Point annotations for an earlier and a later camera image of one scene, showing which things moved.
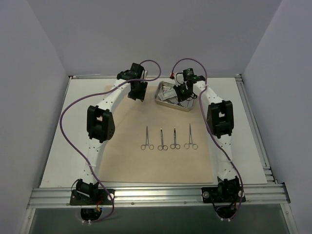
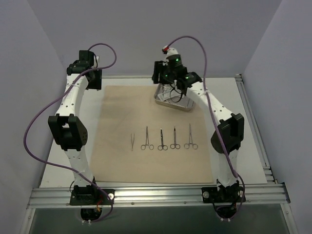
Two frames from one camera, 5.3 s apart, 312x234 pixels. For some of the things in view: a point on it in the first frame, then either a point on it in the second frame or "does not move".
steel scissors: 161,147 does not move
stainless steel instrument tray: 166,93 does not move
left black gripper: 137,93 to 95,79
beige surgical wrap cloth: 153,143 does not move
